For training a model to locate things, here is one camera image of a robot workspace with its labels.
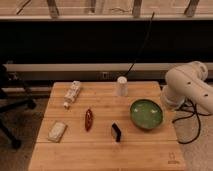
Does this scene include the green bowl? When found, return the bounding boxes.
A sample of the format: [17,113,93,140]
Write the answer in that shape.
[130,99,163,130]

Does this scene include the black office chair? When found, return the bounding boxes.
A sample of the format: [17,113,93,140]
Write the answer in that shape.
[0,64,38,150]

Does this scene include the black eraser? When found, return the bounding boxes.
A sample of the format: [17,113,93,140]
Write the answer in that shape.
[111,123,122,142]

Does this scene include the black cable on floor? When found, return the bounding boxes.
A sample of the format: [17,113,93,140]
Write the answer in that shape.
[171,98,213,145]

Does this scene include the white crumpled tube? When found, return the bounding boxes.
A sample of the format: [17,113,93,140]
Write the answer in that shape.
[63,81,81,109]

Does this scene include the black hanging cable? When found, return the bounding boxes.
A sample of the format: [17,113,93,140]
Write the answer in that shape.
[123,11,156,78]

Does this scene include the white sponge block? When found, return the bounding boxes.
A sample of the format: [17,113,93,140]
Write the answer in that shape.
[48,121,67,142]

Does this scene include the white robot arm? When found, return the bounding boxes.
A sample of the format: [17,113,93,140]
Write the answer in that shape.
[160,61,213,114]

